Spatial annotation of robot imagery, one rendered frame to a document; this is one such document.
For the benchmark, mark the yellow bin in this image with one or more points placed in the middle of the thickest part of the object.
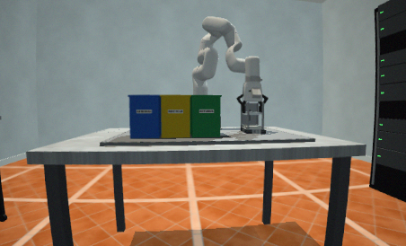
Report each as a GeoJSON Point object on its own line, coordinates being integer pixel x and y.
{"type": "Point", "coordinates": [175, 111]}

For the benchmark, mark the green open bin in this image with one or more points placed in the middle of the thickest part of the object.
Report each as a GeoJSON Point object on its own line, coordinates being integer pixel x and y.
{"type": "Point", "coordinates": [205, 115]}

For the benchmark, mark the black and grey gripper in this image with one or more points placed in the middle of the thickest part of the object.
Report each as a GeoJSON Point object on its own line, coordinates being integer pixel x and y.
{"type": "Point", "coordinates": [247, 95]}

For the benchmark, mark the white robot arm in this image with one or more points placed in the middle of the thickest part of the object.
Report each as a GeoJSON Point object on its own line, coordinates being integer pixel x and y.
{"type": "Point", "coordinates": [208, 56]}

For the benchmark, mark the blue bin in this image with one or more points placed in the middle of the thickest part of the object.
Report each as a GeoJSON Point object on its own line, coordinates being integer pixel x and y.
{"type": "Point", "coordinates": [145, 116]}

